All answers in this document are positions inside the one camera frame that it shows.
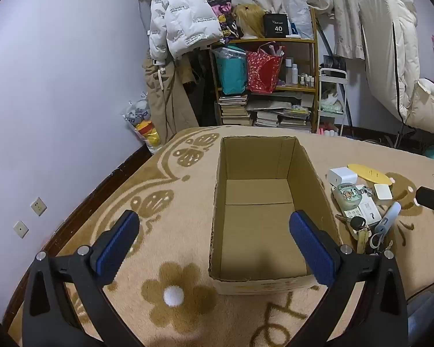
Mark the black printed box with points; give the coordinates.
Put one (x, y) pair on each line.
(275, 25)

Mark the tan printed tote bag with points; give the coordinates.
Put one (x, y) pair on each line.
(185, 70)

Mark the short white bottle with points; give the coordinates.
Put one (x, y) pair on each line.
(295, 74)

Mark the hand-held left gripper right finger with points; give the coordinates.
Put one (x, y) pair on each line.
(311, 249)

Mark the teal shopping bag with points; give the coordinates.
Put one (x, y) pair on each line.
(231, 76)

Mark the white metal cart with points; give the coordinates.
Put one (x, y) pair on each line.
(332, 74)

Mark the black printed bag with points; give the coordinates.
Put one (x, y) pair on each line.
(334, 62)

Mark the clear bag of plush toys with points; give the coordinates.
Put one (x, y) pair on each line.
(144, 126)

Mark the blonde wig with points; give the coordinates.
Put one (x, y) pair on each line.
(249, 18)

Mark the clear plastic bag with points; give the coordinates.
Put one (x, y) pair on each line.
(298, 14)

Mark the key bunch with brass tag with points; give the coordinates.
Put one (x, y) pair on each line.
(358, 224)

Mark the large white wall charger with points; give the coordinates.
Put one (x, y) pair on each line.
(341, 177)

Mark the cream padded folding chair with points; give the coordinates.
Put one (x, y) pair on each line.
(383, 43)

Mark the messy pile of books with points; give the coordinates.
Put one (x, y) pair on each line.
(282, 115)

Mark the white remote control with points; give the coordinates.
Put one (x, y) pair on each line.
(369, 211)

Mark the yellow oval lid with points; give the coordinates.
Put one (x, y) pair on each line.
(369, 173)

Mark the white wall socket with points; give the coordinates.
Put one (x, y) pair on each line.
(38, 206)
(21, 229)

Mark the beige hanging coat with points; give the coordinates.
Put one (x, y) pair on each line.
(162, 97)

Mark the brown cardboard box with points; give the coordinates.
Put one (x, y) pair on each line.
(256, 224)

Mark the black hanging garment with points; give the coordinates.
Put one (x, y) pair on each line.
(202, 90)

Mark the wooden shelf rack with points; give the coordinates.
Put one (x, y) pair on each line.
(303, 41)

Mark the red patterned gift bag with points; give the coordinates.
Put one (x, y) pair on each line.
(262, 72)

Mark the neat stack of books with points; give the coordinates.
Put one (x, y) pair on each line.
(233, 110)

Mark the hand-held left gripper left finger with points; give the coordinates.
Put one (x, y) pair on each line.
(112, 249)

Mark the light blue handheld device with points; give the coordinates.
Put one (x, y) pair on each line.
(388, 218)

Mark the tall white bottle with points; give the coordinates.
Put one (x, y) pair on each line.
(288, 70)

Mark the black pink printed cloth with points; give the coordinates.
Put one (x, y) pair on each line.
(226, 18)

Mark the white printed puffer jacket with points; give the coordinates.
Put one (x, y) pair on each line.
(181, 18)

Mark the small white wall charger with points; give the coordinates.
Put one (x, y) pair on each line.
(383, 191)

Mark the pale green pack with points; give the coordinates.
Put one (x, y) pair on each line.
(331, 106)

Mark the grey blue cloth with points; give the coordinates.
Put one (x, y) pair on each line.
(426, 321)

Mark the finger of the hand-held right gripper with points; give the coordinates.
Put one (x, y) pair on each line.
(430, 197)

